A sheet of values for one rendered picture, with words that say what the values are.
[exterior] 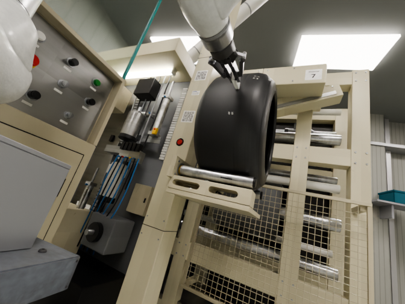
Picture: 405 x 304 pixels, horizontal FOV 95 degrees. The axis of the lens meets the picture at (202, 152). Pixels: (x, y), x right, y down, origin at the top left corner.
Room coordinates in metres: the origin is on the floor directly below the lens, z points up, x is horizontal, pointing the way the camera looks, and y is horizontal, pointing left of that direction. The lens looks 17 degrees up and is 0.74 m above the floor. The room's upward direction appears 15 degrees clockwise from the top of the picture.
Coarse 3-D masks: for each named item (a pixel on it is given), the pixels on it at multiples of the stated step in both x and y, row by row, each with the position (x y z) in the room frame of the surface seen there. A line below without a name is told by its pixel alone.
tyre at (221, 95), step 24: (216, 96) 0.66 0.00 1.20; (240, 96) 0.61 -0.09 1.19; (264, 96) 0.60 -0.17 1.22; (216, 120) 0.66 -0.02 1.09; (240, 120) 0.61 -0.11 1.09; (264, 120) 0.61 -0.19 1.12; (216, 144) 0.69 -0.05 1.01; (240, 144) 0.65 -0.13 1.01; (264, 144) 0.67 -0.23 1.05; (216, 168) 0.77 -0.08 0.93; (240, 168) 0.71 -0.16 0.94; (264, 168) 0.76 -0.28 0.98
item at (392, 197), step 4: (380, 192) 3.24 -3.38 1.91; (384, 192) 3.15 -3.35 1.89; (388, 192) 3.06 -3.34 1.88; (392, 192) 2.96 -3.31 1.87; (396, 192) 2.92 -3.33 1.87; (400, 192) 2.91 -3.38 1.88; (404, 192) 2.88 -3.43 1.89; (380, 196) 3.26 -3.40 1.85; (384, 196) 3.16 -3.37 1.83; (388, 196) 3.06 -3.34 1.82; (392, 196) 2.97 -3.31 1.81; (396, 196) 2.92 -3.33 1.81; (400, 196) 2.91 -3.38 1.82; (404, 196) 2.89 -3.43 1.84; (388, 200) 3.07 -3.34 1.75; (392, 200) 2.97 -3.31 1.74; (396, 200) 2.92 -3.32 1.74; (400, 200) 2.91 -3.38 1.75; (404, 200) 2.89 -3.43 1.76
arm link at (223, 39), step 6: (228, 18) 0.34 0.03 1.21; (228, 24) 0.35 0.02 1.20; (222, 30) 0.35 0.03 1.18; (228, 30) 0.36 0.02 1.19; (198, 36) 0.39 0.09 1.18; (216, 36) 0.36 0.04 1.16; (222, 36) 0.37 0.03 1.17; (228, 36) 0.37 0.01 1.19; (204, 42) 0.39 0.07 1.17; (210, 42) 0.38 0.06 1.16; (216, 42) 0.38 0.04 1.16; (222, 42) 0.38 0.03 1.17; (228, 42) 0.39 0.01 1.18; (210, 48) 0.40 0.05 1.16; (216, 48) 0.40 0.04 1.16; (222, 48) 0.40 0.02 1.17
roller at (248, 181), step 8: (184, 168) 0.83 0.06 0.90; (192, 168) 0.81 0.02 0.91; (200, 168) 0.80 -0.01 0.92; (192, 176) 0.82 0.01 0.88; (200, 176) 0.79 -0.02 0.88; (208, 176) 0.77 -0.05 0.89; (216, 176) 0.75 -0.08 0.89; (224, 176) 0.74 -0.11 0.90; (232, 176) 0.73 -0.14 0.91; (240, 176) 0.71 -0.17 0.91; (248, 176) 0.71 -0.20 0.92; (232, 184) 0.74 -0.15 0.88; (240, 184) 0.72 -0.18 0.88; (248, 184) 0.70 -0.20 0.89; (256, 184) 0.72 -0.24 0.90
